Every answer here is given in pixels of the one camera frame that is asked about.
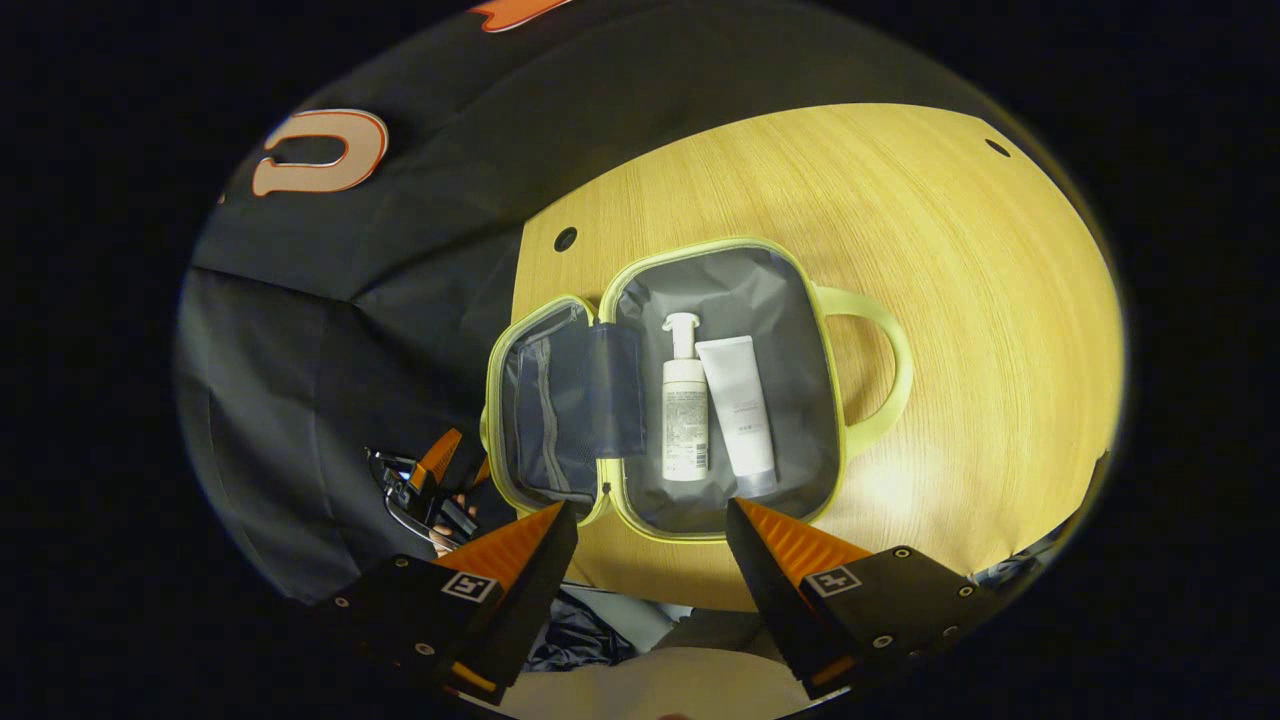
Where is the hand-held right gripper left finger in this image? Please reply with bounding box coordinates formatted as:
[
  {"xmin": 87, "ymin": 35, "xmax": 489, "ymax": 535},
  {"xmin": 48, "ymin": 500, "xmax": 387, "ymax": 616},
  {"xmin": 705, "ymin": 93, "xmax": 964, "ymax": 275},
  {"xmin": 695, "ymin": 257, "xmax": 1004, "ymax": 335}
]
[{"xmin": 318, "ymin": 500, "xmax": 580, "ymax": 698}]

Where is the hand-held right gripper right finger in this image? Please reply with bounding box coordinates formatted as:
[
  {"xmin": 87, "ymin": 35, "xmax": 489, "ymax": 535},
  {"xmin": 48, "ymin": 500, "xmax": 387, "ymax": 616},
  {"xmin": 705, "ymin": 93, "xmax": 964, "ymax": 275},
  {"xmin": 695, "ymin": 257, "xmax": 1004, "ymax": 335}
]
[{"xmin": 724, "ymin": 498, "xmax": 1003, "ymax": 704}]

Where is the white squeeze tube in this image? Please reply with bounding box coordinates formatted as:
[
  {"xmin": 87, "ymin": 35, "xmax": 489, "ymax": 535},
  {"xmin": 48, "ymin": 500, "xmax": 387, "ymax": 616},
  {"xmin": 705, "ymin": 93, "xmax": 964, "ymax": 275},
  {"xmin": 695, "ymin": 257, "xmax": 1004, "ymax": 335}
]
[{"xmin": 695, "ymin": 336, "xmax": 779, "ymax": 498}]

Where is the white pump bottle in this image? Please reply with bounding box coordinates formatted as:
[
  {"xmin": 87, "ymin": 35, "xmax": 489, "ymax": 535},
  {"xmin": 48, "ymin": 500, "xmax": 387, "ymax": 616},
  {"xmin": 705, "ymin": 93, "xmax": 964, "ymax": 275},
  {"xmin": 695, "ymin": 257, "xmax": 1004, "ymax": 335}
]
[{"xmin": 661, "ymin": 312, "xmax": 711, "ymax": 483}]

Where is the pale yellow suitcase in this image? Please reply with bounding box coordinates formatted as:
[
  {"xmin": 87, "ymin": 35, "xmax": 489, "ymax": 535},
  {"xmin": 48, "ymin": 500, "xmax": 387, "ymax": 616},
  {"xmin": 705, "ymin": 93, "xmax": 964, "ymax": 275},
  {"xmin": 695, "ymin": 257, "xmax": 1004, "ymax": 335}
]
[{"xmin": 480, "ymin": 236, "xmax": 916, "ymax": 544}]

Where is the dark crumpled cloth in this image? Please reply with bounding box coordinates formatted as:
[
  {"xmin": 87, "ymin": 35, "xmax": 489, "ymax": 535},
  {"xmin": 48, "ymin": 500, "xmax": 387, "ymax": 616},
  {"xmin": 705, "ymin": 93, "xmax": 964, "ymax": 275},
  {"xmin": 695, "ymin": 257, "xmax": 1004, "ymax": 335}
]
[{"xmin": 525, "ymin": 588, "xmax": 641, "ymax": 673}]

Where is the person's white garment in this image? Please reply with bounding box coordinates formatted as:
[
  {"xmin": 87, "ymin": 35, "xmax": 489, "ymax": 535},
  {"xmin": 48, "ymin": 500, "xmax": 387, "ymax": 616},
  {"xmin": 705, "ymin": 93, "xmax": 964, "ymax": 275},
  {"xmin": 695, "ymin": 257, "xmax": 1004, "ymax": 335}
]
[{"xmin": 495, "ymin": 645, "xmax": 816, "ymax": 720}]

